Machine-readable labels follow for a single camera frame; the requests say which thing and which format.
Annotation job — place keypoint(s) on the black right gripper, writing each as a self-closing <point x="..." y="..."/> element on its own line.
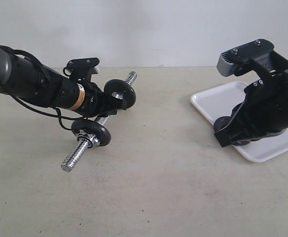
<point x="264" y="110"/>

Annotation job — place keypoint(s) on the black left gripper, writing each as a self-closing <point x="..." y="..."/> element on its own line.
<point x="96" y="103"/>

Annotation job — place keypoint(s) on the black plate bar end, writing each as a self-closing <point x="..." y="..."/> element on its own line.
<point x="123" y="88"/>

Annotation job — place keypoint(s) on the black weight plate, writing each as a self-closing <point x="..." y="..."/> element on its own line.
<point x="231" y="133"/>

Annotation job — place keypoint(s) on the chrome dumbbell bar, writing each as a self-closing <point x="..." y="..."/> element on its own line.
<point x="76" y="154"/>

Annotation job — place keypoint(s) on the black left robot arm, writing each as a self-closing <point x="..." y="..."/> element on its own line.
<point x="25" y="78"/>

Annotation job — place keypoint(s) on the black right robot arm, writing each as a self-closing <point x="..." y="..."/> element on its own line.
<point x="263" y="113"/>

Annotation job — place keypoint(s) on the white rectangular tray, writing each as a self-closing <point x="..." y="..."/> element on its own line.
<point x="219" y="101"/>

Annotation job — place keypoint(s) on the chrome spin-lock collar nut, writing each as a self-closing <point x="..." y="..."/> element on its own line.
<point x="87" y="141"/>

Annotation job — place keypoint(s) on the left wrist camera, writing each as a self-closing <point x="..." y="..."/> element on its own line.
<point x="81" y="68"/>

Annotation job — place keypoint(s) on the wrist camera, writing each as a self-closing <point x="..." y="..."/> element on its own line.
<point x="236" y="61"/>
<point x="81" y="68"/>

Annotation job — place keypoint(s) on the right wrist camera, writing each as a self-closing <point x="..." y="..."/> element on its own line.
<point x="236" y="61"/>

